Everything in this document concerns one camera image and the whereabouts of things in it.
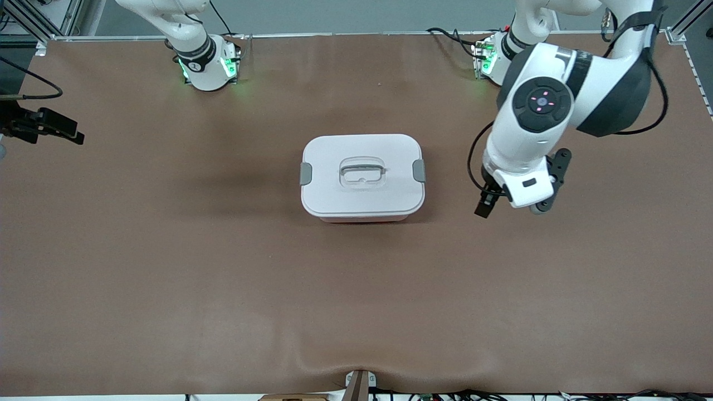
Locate white plastic box lid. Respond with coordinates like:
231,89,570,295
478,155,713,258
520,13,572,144
301,134,426,219

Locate pink plastic storage box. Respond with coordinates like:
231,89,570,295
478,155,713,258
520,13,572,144
319,215,413,224

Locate brown table mat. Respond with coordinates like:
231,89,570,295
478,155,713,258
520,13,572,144
0,32,713,397

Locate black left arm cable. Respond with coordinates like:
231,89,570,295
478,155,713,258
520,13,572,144
468,0,669,195

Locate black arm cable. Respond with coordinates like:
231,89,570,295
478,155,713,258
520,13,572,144
468,0,669,195
0,55,63,101

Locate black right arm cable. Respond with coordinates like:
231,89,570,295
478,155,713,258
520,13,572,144
0,55,63,101

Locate aluminium frame profile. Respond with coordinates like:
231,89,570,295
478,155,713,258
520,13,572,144
667,0,713,44
0,0,74,44

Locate black base cables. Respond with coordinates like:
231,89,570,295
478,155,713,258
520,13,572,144
426,26,481,59

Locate black base cable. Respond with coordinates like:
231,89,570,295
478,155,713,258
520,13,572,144
209,0,237,37

